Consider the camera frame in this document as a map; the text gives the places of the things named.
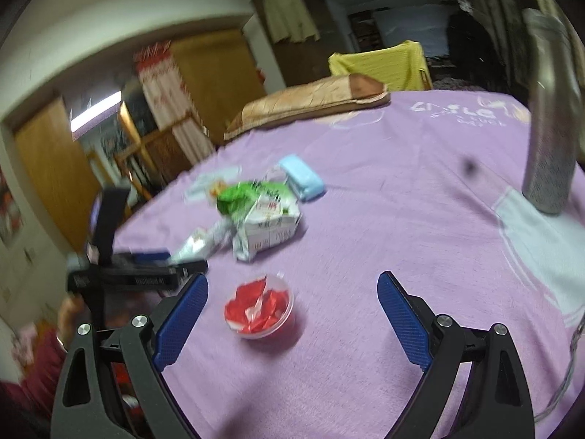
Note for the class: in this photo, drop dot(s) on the fluorescent tube lamp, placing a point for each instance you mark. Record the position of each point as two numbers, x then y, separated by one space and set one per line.
96 112

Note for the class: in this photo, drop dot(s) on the person's left hand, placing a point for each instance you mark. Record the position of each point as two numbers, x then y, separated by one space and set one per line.
72 312

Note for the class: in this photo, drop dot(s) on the dark wooden wardrobe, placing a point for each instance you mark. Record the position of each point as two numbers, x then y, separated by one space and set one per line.
329 23

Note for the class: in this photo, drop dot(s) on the brown beige pillow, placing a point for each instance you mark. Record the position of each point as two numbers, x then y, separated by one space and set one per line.
297 100

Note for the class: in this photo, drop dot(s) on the red white door curtain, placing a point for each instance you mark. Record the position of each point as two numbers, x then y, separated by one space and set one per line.
169 96

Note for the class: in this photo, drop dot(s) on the white screen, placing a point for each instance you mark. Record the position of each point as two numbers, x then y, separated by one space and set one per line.
411 27

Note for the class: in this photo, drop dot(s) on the green white snack packet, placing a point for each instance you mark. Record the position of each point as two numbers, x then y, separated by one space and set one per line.
237 196

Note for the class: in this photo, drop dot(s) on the silver metal bottle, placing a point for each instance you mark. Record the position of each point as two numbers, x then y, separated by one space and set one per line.
548 146

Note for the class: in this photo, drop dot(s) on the black hanging coat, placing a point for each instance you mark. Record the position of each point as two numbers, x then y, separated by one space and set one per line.
470 45

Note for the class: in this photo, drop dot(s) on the curved wooden chair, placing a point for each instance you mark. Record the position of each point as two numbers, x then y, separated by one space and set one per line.
151 146

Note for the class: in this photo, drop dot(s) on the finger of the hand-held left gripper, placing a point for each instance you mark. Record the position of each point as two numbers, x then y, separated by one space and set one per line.
192 266
146 255

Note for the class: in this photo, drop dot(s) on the light blue soap box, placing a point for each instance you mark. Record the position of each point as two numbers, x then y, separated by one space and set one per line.
301 178

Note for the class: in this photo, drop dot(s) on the orange wooden door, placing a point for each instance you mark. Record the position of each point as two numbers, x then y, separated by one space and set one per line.
55 169

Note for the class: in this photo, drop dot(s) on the yellow blanket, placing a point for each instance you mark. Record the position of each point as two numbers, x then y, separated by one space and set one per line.
388 64

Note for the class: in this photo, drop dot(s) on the white carton box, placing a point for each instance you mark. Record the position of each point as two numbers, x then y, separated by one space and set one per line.
269 233

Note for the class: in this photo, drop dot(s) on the clear cup with red wrappers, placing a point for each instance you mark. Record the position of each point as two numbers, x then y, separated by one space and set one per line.
258 306

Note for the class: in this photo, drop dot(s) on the white wrapper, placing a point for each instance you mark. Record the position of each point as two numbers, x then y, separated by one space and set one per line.
201 242

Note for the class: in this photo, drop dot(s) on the beige hanging jacket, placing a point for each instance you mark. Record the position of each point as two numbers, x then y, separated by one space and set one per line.
288 13

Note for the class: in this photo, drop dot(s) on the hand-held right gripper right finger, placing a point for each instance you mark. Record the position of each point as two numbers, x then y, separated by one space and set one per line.
404 324

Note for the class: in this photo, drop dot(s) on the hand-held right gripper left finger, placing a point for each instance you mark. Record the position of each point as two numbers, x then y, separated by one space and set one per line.
178 324

